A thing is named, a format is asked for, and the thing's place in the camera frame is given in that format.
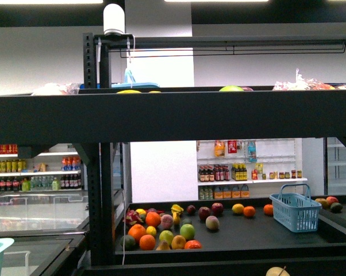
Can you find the orange front left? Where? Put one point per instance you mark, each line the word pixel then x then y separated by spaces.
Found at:
pixel 137 231

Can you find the white retail shelf with bottles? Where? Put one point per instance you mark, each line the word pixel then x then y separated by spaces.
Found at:
pixel 229 169

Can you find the dark red apple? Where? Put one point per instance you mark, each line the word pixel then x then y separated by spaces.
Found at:
pixel 204 212

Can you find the green apple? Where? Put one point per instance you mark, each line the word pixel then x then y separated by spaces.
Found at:
pixel 187 231

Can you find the yellow lemon on mid shelf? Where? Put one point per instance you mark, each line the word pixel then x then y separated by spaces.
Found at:
pixel 238 209

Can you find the light blue basket on shelf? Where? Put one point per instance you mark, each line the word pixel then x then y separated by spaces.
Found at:
pixel 297 212

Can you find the pink dragon fruit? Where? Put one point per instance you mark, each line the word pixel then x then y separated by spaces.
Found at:
pixel 132 218

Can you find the pale yellow pear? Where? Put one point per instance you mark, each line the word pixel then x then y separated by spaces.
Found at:
pixel 277 271

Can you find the black metal produce shelf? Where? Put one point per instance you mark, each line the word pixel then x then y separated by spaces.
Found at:
pixel 99 116

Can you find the orange front bottom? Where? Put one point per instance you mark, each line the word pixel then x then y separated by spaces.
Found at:
pixel 147 242

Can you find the white cylindrical lamp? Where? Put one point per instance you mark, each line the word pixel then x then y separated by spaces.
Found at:
pixel 113 19

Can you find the orange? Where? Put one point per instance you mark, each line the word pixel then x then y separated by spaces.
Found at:
pixel 147 242
pixel 137 231

